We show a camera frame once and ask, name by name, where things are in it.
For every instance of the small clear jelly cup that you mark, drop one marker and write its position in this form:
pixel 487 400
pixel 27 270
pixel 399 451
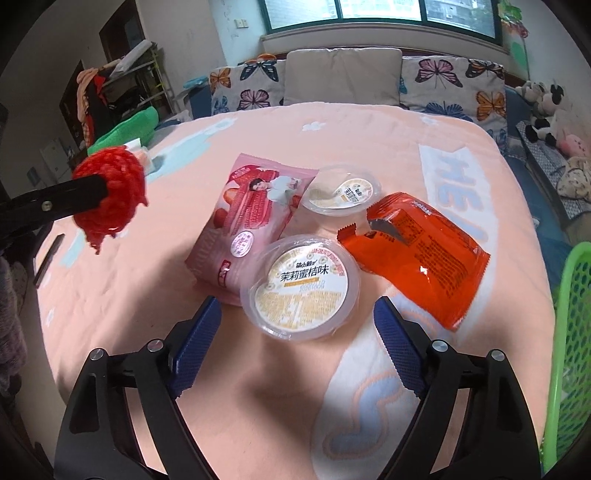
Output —
pixel 344 191

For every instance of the green plastic basket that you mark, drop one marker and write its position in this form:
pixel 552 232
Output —
pixel 572 346

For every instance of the dark wooden door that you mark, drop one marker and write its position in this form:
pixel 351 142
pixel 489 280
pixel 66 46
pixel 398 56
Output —
pixel 117 32

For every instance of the orange snack packet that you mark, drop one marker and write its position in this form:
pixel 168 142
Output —
pixel 429 267

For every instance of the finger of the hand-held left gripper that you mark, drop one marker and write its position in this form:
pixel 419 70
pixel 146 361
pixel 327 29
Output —
pixel 46 205

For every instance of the large citrus label jelly cup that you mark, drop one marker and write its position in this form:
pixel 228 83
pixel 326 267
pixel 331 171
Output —
pixel 300 290

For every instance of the butterfly print pillow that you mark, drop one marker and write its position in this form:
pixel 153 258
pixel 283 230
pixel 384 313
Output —
pixel 244 87
pixel 452 87

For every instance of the black white plush toy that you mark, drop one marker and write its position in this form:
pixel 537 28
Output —
pixel 545 110

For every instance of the metal rack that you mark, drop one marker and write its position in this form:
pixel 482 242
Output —
pixel 143 74

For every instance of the red foam net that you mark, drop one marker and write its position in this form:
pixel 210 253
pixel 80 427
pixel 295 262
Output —
pixel 120 184

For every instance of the pink printed blanket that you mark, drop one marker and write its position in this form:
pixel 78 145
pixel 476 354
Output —
pixel 286 138

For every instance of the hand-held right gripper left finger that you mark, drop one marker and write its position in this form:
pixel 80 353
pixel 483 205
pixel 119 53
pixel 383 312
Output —
pixel 196 341

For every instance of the small teal box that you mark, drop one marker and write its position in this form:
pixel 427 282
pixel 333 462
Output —
pixel 193 83

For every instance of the green framed window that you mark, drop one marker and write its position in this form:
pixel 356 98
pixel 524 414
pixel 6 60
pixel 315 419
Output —
pixel 378 14

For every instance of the person's grey fuzzy clothing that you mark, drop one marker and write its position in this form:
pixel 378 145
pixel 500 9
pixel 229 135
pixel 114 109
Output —
pixel 11 332

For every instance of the spotted plush toy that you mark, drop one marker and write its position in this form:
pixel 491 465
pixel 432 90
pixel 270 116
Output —
pixel 575 180

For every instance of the pink snack packet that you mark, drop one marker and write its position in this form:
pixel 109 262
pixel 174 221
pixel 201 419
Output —
pixel 249 207

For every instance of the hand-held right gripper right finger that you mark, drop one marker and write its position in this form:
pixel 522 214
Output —
pixel 399 346

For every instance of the hanging clothes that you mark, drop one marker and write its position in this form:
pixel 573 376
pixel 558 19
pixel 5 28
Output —
pixel 92 101

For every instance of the pink plush toy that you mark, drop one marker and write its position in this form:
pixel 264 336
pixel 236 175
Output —
pixel 575 145

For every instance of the white cabinet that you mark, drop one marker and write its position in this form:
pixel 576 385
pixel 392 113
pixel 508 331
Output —
pixel 55 161

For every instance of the beige pillow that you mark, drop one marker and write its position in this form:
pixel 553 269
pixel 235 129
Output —
pixel 341 76

